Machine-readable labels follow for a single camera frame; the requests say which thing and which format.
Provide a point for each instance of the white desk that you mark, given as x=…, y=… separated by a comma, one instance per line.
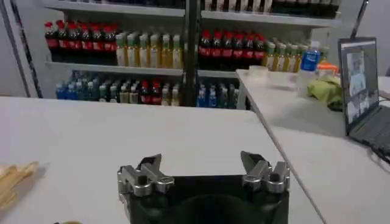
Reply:
x=304, y=128

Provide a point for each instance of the orange and white box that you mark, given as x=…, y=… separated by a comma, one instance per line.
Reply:
x=327, y=67

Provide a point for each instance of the shelf rack with bottles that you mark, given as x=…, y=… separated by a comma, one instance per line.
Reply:
x=122, y=51
x=243, y=45

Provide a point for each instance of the clear tape roll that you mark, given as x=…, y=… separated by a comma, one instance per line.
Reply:
x=258, y=71

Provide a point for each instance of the green cloth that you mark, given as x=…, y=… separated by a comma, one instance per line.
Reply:
x=324, y=91

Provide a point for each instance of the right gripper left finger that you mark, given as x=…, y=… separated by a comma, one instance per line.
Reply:
x=143, y=178

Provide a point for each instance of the grey open laptop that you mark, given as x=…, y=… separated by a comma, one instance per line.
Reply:
x=358, y=82

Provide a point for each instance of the clear bottle blue label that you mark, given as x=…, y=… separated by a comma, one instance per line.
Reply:
x=309, y=61

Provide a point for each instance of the cream yellow shirt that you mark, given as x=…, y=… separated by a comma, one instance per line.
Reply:
x=13, y=182

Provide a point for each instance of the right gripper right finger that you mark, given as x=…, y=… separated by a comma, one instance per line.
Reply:
x=265, y=176

